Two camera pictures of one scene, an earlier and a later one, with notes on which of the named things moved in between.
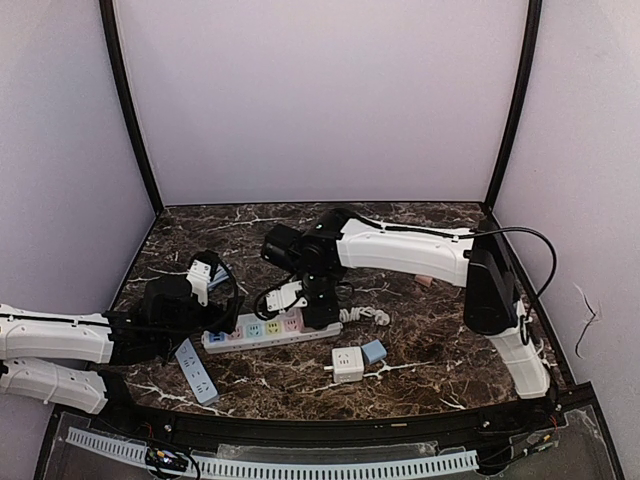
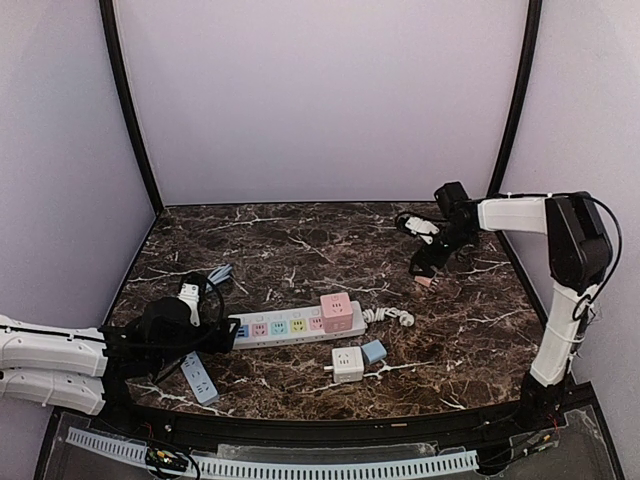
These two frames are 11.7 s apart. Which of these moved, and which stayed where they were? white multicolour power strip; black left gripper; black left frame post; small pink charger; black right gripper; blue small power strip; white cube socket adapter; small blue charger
Moved: black right gripper; black left gripper; white multicolour power strip
Stayed: blue small power strip; black left frame post; white cube socket adapter; small blue charger; small pink charger
